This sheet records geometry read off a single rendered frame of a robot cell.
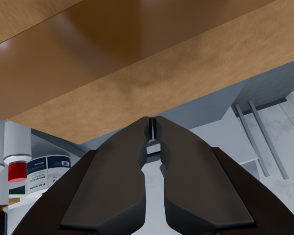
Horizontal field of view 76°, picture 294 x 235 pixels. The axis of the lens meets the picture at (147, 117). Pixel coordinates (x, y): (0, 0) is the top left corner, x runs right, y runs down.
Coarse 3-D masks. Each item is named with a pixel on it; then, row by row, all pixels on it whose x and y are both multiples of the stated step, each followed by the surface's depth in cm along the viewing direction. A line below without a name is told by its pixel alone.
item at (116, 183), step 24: (144, 120) 12; (120, 144) 10; (144, 144) 10; (96, 168) 8; (120, 168) 8; (96, 192) 7; (120, 192) 7; (144, 192) 7; (72, 216) 6; (96, 216) 6; (120, 216) 6; (144, 216) 8
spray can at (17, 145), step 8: (8, 128) 42; (16, 128) 42; (24, 128) 43; (8, 136) 41; (16, 136) 41; (24, 136) 42; (8, 144) 40; (16, 144) 40; (24, 144) 41; (8, 152) 39; (16, 152) 40; (24, 152) 41; (8, 160) 39; (16, 160) 40; (24, 160) 41; (8, 168) 39; (16, 168) 39; (24, 168) 40; (8, 176) 39; (16, 176) 38; (24, 176) 39
